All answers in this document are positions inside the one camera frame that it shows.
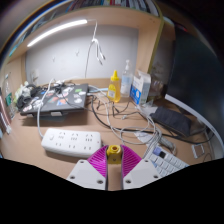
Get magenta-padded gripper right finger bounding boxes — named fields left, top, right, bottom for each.
left=120, top=144, right=163, bottom=190

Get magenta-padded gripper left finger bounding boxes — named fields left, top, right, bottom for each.
left=66, top=144, right=109, bottom=191

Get yellow charger block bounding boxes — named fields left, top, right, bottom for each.
left=106, top=144, right=123, bottom=165

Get white power strip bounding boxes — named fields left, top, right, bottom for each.
left=40, top=128, right=103, bottom=159

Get black fabric pouch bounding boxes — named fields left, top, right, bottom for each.
left=149, top=105, right=194, bottom=138

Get black laptop with stickers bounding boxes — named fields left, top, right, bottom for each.
left=19, top=83, right=90, bottom=117

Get blue and white carton box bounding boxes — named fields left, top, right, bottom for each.
left=129, top=69, right=152, bottom=106

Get yellow squeeze bottle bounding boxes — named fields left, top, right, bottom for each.
left=107, top=69, right=122, bottom=104

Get clear pump bottle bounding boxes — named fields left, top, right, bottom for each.
left=120, top=59, right=134, bottom=98

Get black headphones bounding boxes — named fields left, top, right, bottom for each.
left=14, top=84, right=38, bottom=109

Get maroon and black flask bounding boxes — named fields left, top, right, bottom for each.
left=0, top=96, right=13, bottom=134

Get crumpled white tissue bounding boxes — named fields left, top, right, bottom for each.
left=14, top=81, right=33, bottom=101

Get clear bottle with green label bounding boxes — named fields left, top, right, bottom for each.
left=3, top=73, right=16, bottom=119

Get dark computer monitor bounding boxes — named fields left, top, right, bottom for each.
left=164, top=28, right=224, bottom=148

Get white LED light bar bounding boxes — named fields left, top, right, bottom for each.
left=26, top=18, right=89, bottom=48

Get tangled white cable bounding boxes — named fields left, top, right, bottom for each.
left=88, top=85, right=164, bottom=161

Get thin black cable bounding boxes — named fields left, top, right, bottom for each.
left=90, top=96, right=214, bottom=146

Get white power strip cable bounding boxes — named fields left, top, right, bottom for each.
left=35, top=78, right=56, bottom=139

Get white hanging charging cable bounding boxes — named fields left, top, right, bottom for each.
left=84, top=19, right=106, bottom=79

